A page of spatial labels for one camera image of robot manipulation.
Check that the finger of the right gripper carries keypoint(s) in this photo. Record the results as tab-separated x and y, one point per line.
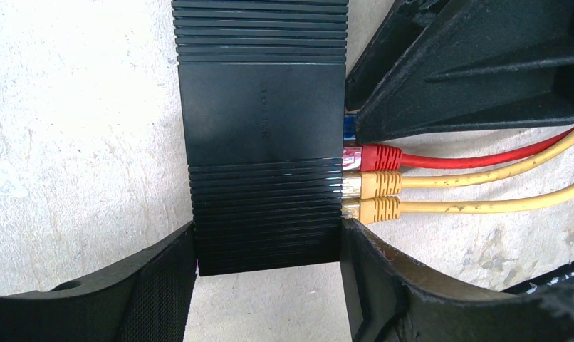
400	28
480	65

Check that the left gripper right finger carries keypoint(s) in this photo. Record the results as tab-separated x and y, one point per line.
391	296

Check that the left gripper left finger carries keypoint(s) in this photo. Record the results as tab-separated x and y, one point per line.
143	297

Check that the black network switch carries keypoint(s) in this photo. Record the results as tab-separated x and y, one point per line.
262	87

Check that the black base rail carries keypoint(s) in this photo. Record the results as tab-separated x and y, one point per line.
562	275

